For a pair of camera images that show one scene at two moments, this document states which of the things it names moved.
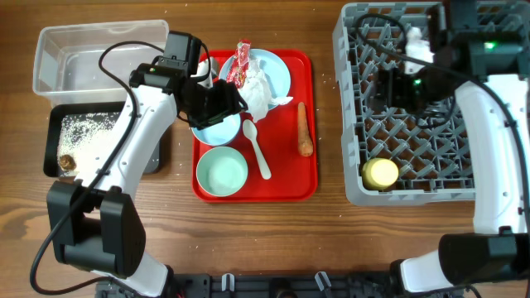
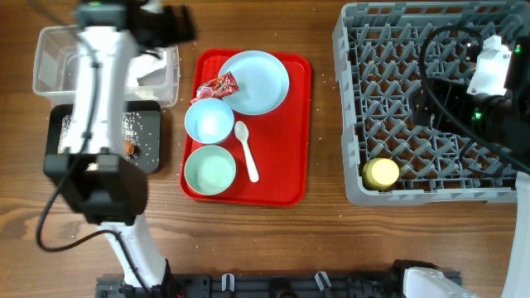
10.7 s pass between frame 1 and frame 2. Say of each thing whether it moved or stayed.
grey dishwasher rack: stayed
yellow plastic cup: stayed
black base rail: stayed
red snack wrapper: moved
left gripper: moved
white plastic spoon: moved
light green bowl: moved
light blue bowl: moved
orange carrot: moved
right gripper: moved
